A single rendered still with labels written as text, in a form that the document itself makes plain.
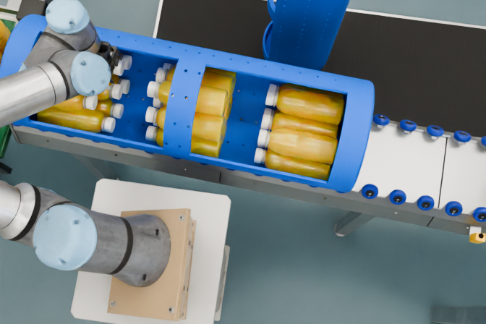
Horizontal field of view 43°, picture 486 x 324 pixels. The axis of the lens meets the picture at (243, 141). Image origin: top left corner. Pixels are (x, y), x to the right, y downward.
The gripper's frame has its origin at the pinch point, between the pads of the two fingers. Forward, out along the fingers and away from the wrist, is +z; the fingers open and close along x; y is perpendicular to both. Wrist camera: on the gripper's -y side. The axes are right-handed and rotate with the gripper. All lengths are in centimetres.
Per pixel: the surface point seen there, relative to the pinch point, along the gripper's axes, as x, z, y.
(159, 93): -1.4, -1.3, 16.5
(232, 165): -13.8, 4.5, 37.1
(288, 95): 5.7, 2.2, 47.3
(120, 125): -6.1, 17.6, 4.2
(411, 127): 9, 18, 81
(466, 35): 85, 101, 116
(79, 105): -7.0, 3.3, -3.3
